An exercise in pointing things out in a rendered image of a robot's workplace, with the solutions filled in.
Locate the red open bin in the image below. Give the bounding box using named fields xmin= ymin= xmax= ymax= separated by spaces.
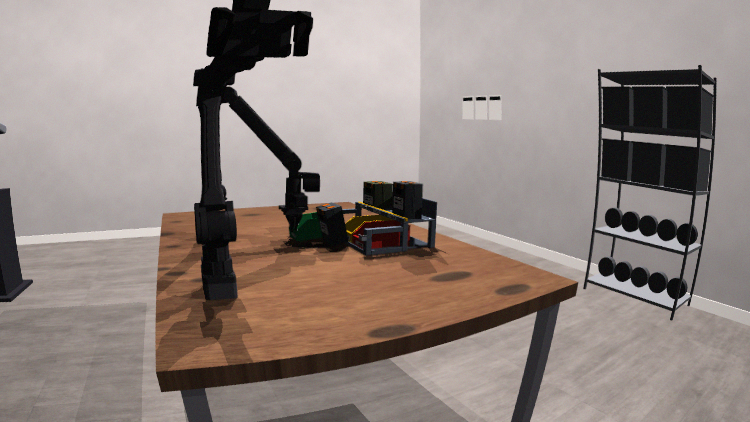
xmin=354 ymin=220 xmax=410 ymax=249

